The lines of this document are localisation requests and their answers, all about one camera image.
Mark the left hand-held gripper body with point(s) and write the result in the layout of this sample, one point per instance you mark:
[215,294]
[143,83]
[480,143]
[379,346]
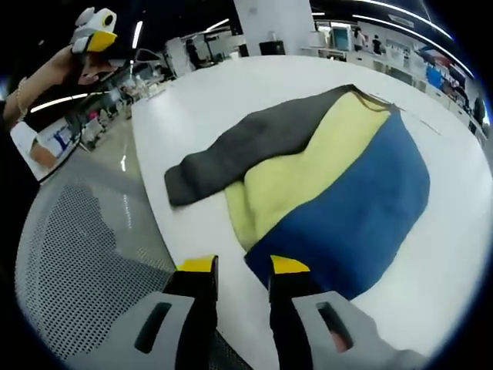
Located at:
[94,21]

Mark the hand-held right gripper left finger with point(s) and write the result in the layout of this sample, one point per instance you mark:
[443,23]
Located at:
[192,304]

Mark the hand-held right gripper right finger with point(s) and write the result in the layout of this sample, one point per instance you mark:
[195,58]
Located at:
[292,312]

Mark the yellow blue grey garment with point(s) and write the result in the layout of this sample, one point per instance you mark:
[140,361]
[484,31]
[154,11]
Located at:
[346,200]

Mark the white template strip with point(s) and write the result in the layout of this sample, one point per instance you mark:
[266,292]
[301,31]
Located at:
[420,120]

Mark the person's left hand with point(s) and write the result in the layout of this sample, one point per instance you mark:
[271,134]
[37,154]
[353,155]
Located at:
[73,67]

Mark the short ceiling light strip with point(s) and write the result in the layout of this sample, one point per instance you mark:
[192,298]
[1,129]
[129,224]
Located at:
[138,34]

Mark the grey mesh chair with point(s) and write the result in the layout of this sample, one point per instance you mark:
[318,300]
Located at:
[77,250]

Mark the black cabinet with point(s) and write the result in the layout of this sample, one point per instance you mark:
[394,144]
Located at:
[272,48]

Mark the white square pillar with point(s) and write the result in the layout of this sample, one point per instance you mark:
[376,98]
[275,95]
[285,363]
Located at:
[273,23]

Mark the blue bin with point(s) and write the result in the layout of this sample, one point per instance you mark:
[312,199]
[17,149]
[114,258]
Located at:
[433,74]

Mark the long ceiling light strip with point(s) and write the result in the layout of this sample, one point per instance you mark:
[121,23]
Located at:
[400,11]
[412,32]

